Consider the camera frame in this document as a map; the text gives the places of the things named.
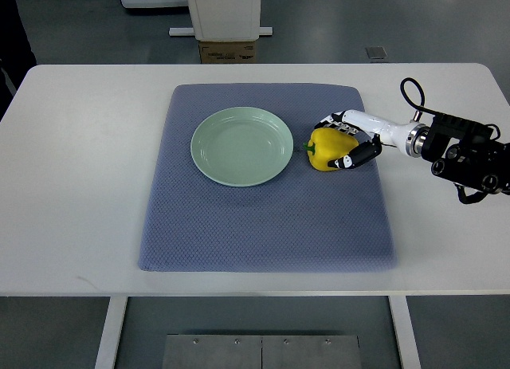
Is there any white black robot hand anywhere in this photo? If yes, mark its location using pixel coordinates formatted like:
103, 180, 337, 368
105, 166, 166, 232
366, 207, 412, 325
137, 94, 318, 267
313, 110, 426, 171

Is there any white table leg left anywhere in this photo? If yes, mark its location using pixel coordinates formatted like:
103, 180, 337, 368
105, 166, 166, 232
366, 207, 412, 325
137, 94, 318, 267
95, 296, 128, 369

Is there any white table leg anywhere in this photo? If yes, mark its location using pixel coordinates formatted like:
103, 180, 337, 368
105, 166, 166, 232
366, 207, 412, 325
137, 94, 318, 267
388, 296, 422, 369
95, 296, 128, 369

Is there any yellow bell pepper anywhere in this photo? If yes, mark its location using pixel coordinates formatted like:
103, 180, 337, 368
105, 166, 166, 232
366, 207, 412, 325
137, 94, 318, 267
303, 128, 359, 171

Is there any grey metal base plate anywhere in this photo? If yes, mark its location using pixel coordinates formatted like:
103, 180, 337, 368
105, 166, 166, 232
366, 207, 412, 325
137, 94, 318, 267
162, 335, 362, 368

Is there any brown cardboard box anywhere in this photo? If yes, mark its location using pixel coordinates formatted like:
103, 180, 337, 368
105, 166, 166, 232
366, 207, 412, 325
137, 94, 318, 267
198, 41, 257, 65

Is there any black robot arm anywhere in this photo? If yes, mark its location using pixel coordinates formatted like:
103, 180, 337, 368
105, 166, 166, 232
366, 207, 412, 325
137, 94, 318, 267
400, 77, 509, 205

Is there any blue grey textured mat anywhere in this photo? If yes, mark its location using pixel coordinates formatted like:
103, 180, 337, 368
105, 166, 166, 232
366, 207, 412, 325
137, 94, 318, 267
139, 83, 397, 273

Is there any white pedestal column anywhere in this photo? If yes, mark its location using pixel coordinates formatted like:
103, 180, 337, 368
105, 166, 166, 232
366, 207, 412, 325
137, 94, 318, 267
187, 0, 261, 41

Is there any white table leg right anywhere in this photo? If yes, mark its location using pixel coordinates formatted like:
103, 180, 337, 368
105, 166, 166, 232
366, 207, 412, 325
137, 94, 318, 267
388, 296, 422, 369

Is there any white floor foot bar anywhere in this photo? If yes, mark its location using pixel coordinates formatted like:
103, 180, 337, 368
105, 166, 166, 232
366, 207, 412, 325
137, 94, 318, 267
168, 26, 273, 37

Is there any light green plate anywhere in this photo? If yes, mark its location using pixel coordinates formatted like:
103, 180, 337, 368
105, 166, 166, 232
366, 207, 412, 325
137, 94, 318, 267
190, 107, 293, 187

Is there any grey floor plate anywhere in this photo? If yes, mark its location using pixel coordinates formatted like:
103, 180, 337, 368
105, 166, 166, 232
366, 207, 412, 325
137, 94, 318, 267
365, 46, 387, 61

